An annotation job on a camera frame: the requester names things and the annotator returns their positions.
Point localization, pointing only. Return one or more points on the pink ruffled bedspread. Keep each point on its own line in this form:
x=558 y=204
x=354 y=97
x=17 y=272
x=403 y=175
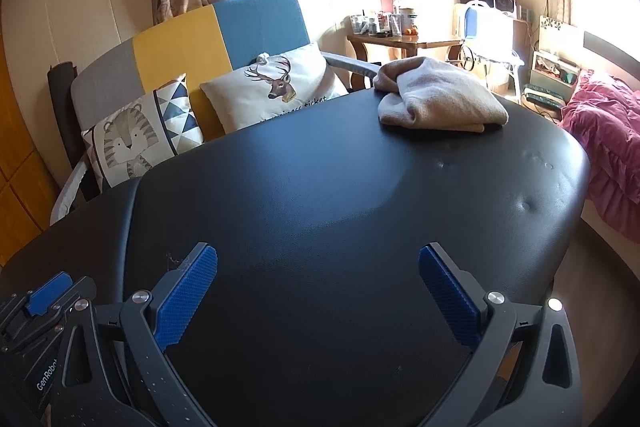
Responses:
x=603 y=116

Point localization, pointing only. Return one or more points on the wooden side table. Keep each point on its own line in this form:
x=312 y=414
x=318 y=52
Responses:
x=409 y=46

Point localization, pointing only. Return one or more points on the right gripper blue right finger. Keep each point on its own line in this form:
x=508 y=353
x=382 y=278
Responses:
x=477 y=323

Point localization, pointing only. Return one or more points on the deer print cushion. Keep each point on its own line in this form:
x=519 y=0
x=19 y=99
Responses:
x=272 y=86

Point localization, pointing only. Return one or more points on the beige knitted sweater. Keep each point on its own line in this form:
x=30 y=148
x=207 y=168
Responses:
x=423 y=93

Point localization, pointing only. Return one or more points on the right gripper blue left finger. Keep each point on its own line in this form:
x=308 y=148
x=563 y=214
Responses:
x=154 y=320

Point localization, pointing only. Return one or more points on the tiger print cushion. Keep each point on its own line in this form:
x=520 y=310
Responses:
x=157 y=126

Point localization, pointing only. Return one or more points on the grey yellow blue sofa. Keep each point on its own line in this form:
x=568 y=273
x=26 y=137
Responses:
x=203 y=44

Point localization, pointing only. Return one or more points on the small desk fan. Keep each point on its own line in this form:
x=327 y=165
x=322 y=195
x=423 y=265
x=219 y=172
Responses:
x=505 y=6

